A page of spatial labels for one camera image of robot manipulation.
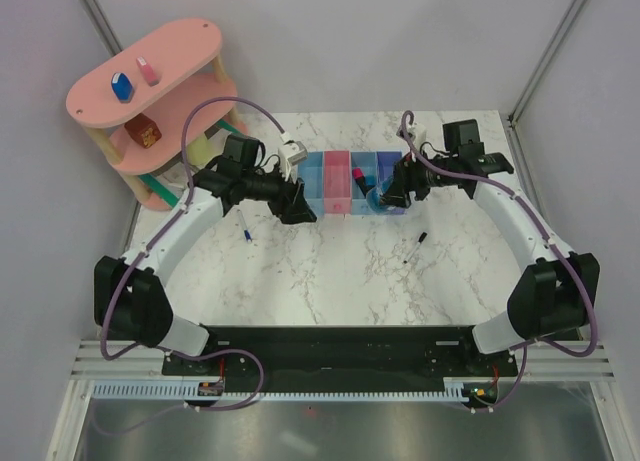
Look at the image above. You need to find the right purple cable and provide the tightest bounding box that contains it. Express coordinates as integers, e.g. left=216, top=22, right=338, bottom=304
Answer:
left=399, top=110, right=601, bottom=415

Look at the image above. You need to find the pink three-tier wooden shelf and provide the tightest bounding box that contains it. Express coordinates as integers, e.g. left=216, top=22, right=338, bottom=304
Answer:
left=66, top=18, right=247, bottom=211

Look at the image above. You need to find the red brown patterned box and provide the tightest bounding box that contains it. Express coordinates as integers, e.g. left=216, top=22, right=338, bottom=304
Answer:
left=124, top=113, right=162, bottom=149

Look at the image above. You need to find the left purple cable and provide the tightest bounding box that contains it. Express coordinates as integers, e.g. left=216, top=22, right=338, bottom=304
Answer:
left=89, top=96, right=291, bottom=436

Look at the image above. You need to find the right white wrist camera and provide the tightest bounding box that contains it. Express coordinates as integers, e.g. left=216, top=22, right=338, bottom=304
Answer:
left=400, top=123, right=427, bottom=149

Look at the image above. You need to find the black marker pen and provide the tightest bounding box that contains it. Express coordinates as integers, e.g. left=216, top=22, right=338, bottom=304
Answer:
left=403, top=231, right=428, bottom=264

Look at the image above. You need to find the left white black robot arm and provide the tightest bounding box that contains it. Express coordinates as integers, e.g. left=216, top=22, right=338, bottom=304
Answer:
left=94, top=133, right=317, bottom=374

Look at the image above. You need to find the purple blue bin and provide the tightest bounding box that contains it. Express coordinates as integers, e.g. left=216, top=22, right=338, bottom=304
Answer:
left=377, top=151, right=405, bottom=215

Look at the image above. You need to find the pink bin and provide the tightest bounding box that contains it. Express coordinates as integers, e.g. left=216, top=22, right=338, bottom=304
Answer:
left=323, top=151, right=352, bottom=214

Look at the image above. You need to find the pink white eraser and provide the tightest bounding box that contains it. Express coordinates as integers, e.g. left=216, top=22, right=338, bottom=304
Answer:
left=136, top=57, right=159, bottom=87

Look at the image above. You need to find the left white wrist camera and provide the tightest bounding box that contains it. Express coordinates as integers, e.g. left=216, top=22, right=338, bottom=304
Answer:
left=278, top=141, right=308, bottom=181

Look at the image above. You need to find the pink black highlighter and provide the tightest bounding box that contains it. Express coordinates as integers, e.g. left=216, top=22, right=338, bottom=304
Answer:
left=352, top=168, right=369, bottom=196

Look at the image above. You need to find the light blue middle bin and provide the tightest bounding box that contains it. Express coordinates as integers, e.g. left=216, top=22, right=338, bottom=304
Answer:
left=351, top=151, right=378, bottom=215

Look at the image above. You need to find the white cable duct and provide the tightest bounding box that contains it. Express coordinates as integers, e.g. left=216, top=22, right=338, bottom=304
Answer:
left=443, top=378, right=469, bottom=403
left=92, top=379, right=224, bottom=401

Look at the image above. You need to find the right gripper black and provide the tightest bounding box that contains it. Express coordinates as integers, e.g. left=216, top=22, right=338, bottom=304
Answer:
left=378, top=145, right=458, bottom=209

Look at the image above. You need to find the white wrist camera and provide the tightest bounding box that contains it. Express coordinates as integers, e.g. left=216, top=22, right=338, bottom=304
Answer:
left=278, top=141, right=308, bottom=181
left=400, top=123, right=427, bottom=149

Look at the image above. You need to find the light blue bin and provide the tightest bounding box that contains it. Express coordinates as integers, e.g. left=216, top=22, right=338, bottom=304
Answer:
left=351, top=151, right=378, bottom=215
left=298, top=151, right=324, bottom=201

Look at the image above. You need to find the blue white eraser block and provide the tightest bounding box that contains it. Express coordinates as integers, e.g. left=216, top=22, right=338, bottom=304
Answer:
left=111, top=72, right=134, bottom=103

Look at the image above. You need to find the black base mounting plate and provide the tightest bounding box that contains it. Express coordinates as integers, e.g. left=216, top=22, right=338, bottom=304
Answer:
left=162, top=326, right=518, bottom=395

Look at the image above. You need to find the left white cable duct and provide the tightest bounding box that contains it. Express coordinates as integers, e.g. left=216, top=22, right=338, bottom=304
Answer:
left=92, top=379, right=224, bottom=401

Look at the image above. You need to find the purple cable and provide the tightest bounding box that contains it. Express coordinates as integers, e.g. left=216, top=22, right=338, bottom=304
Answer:
left=89, top=96, right=291, bottom=436
left=399, top=110, right=601, bottom=415

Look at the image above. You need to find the blue tape roll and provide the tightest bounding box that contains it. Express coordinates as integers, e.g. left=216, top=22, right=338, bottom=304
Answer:
left=366, top=183, right=401, bottom=215

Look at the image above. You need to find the right white cable duct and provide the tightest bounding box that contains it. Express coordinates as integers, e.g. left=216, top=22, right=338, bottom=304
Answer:
left=443, top=378, right=469, bottom=403

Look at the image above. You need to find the pale yellow cylinder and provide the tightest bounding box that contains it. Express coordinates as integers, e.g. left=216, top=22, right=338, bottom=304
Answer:
left=186, top=134, right=213, bottom=166

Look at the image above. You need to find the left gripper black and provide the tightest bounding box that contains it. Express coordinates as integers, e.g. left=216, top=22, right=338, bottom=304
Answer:
left=242, top=159, right=316, bottom=225

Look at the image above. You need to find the light blue left bin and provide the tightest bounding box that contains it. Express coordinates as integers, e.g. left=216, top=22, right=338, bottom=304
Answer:
left=298, top=151, right=324, bottom=201

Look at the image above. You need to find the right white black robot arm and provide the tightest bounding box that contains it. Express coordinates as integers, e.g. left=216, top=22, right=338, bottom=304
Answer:
left=370, top=110, right=600, bottom=375

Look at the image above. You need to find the green spiral notebook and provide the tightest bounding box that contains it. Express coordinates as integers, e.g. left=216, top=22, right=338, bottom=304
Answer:
left=139, top=120, right=240, bottom=208

